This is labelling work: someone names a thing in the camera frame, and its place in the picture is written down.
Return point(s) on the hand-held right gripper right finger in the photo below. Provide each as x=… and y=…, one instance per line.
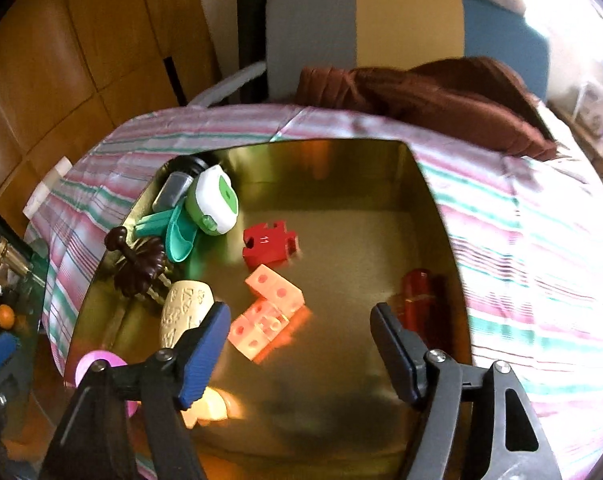
x=394, y=355

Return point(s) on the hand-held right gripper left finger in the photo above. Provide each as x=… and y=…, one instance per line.
x=206, y=355

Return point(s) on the yellow plastic shell piece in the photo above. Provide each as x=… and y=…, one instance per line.
x=211, y=405

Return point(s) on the beige perforated oval case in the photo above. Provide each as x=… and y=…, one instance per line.
x=184, y=310

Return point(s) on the red cylindrical case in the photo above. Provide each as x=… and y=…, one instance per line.
x=421, y=300

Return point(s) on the orange cube blocks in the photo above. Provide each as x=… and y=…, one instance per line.
x=271, y=290

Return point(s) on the pink tape roll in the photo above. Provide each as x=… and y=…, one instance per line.
x=93, y=360

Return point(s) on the dark brown plastic toy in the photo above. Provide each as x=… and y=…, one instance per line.
x=141, y=270

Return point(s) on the teal plastic scoop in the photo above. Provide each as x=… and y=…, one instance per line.
x=179, y=237

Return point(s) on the gold metal tin tray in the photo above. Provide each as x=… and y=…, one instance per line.
x=356, y=240

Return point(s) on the red puzzle block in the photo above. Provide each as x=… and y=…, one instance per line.
x=266, y=245

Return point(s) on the white and green device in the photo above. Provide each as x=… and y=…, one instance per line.
x=216, y=200

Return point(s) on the grey bottle with black cap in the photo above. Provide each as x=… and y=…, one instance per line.
x=174, y=190

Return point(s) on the orange fruit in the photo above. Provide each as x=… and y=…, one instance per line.
x=5, y=317

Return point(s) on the green glass side table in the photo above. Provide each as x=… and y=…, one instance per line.
x=33, y=305

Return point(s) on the black metal bar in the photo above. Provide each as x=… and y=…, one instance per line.
x=1, y=225

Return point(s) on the striped bed sheet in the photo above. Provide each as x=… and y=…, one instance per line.
x=521, y=260

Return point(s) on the brown pillow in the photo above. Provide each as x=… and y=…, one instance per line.
x=431, y=100

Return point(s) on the grey chair armrest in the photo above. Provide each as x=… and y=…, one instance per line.
x=226, y=82

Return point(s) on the wooden shelf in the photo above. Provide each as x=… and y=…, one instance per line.
x=591, y=145

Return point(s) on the wooden wardrobe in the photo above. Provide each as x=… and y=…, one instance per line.
x=81, y=60

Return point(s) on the white cardboard box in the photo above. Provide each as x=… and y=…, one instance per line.
x=594, y=102

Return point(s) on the grey yellow blue headboard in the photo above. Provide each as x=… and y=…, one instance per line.
x=406, y=20

